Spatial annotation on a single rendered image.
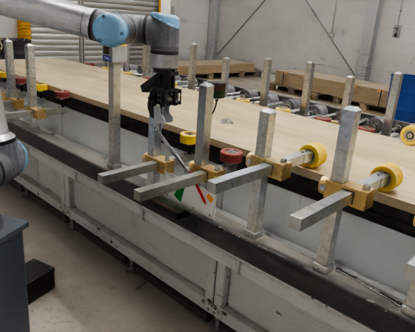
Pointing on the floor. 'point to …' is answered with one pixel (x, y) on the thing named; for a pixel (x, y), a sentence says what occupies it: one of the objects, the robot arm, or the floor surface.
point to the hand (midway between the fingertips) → (158, 126)
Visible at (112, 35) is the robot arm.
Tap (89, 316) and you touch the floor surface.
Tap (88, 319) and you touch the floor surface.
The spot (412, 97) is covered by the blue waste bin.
